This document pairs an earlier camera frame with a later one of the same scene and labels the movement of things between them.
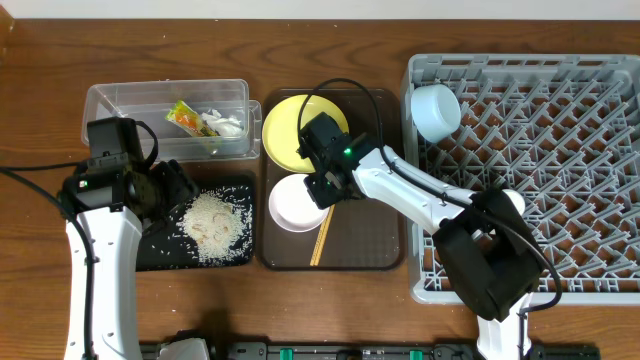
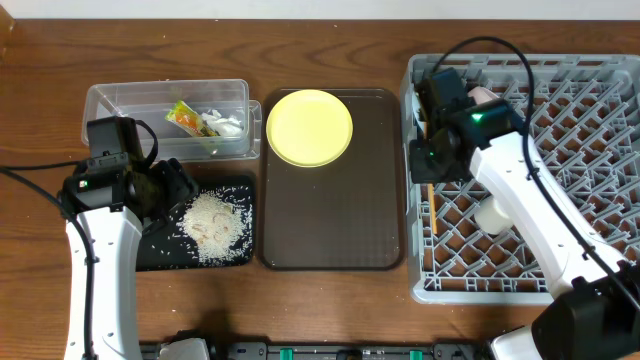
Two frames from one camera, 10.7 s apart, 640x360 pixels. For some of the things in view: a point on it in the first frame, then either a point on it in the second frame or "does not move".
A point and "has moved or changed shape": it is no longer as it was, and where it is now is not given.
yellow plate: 281,134 does not move
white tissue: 224,126 does not move
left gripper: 181,186 does not move
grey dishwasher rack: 561,131 does not move
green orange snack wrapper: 192,122 does not move
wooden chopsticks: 320,237 has moved or changed shape
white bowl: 293,208 -> 482,94
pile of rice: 219,221 does not move
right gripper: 312,182 -> 419,172
